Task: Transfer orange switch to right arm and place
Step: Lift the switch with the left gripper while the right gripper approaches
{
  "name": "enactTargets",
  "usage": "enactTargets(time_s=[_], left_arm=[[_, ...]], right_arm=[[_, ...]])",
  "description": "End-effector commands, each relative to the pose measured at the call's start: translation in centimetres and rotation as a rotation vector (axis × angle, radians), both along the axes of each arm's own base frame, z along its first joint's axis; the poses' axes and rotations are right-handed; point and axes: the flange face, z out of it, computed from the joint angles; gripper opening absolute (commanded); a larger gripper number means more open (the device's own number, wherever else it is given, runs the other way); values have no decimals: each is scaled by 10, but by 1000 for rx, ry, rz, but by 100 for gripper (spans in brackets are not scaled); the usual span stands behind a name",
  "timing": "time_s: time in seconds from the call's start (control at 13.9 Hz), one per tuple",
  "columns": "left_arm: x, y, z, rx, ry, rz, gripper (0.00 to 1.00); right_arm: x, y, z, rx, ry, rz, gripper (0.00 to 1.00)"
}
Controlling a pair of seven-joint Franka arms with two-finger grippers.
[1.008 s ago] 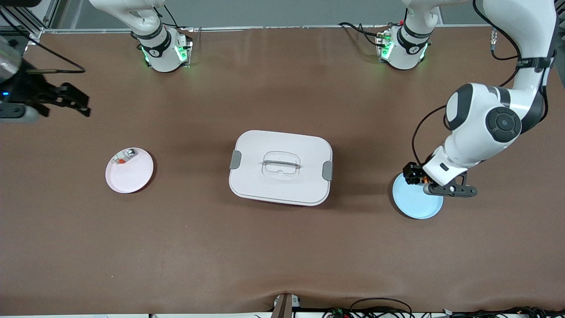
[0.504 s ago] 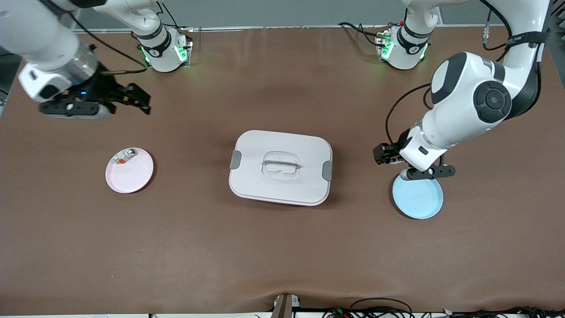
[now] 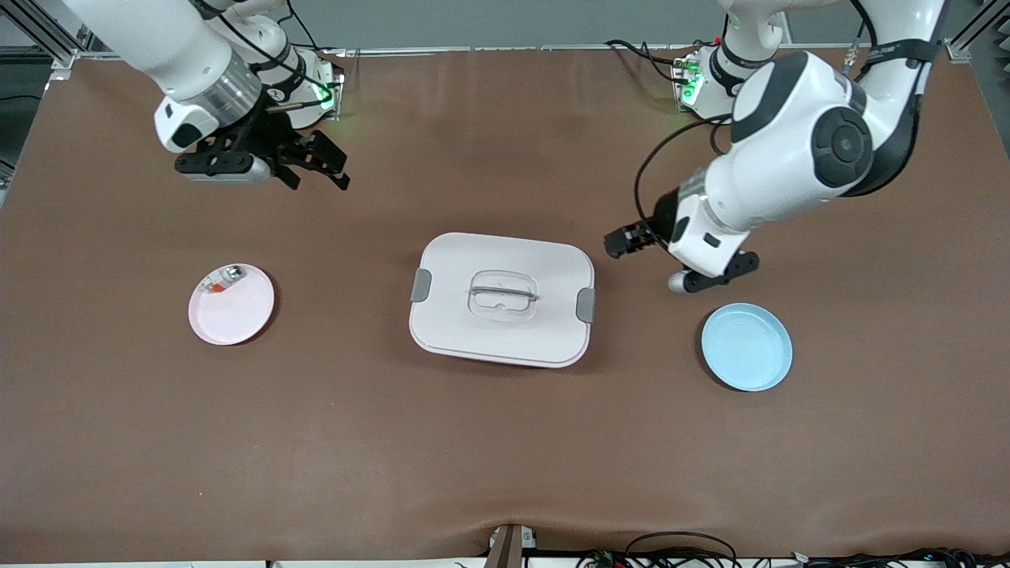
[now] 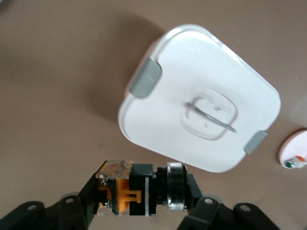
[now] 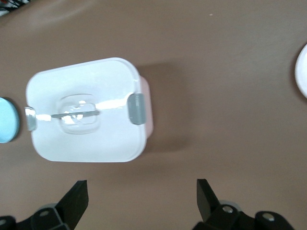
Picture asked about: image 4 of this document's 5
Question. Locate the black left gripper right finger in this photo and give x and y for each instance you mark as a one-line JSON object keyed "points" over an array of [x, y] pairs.
{"points": [[206, 213]]}

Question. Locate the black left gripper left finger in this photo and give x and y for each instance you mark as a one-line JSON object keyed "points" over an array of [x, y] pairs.
{"points": [[60, 213]]}

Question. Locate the orange push-button switch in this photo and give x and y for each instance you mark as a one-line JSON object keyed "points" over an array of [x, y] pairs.
{"points": [[139, 189]]}

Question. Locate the pink round plate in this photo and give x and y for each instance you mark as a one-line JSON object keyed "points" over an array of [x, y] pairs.
{"points": [[296, 143]]}

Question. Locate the white lidded container grey clips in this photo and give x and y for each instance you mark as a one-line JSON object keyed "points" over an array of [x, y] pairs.
{"points": [[192, 72]]}

